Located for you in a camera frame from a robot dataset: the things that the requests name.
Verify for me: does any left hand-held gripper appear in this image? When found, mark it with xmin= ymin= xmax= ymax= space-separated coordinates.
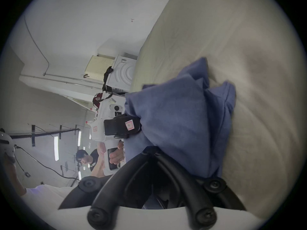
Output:
xmin=89 ymin=92 xmax=142 ymax=177

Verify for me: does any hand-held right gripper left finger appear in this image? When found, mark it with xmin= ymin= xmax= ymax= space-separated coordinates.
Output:
xmin=58 ymin=150 xmax=152 ymax=230

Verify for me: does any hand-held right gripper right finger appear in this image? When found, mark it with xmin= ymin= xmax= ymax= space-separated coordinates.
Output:
xmin=153 ymin=152 xmax=247 ymax=230

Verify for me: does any blue shirt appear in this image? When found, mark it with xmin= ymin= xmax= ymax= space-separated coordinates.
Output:
xmin=124 ymin=57 xmax=237 ymax=209

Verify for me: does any person's left forearm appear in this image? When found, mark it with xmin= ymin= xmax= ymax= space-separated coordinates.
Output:
xmin=91 ymin=161 xmax=106 ymax=177

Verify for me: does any person's left hand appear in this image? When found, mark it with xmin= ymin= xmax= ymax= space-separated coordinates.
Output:
xmin=97 ymin=140 xmax=125 ymax=168

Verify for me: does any white washing machine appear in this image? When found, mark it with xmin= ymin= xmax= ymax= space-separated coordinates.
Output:
xmin=103 ymin=53 xmax=139 ymax=95

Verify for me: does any cream perforated box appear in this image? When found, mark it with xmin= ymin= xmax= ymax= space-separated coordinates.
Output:
xmin=85 ymin=54 xmax=116 ymax=84

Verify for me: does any person's body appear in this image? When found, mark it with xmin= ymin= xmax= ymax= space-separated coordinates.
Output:
xmin=0 ymin=128 xmax=83 ymax=228

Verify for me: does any bed with beige sheet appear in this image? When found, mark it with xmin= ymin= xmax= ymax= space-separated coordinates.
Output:
xmin=129 ymin=0 xmax=305 ymax=221

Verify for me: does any black cable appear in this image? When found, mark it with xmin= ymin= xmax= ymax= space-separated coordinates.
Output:
xmin=14 ymin=146 xmax=81 ymax=181

